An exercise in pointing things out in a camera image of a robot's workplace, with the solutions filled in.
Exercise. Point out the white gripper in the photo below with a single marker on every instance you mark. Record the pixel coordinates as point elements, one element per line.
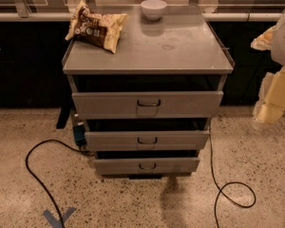
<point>271,102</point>

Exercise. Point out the grey drawer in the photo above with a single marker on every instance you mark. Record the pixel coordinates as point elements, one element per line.
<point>134,105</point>
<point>146,166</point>
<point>146,140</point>

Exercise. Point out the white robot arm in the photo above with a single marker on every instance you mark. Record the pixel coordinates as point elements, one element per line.
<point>278,44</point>

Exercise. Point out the grey metal drawer cabinet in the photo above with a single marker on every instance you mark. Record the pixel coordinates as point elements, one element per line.
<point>176,53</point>

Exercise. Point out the grey top drawer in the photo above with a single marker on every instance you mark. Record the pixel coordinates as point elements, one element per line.
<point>134,105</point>

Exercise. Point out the grey bottom drawer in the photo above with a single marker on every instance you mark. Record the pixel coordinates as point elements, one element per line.
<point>146,166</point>

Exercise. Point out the white ceramic bowl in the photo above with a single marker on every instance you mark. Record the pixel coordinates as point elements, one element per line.
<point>153,9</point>

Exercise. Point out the blue power box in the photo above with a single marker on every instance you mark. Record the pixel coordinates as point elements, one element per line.
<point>79,134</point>

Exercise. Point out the brown and yellow chip bag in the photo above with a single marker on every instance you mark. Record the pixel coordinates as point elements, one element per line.
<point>101,30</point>

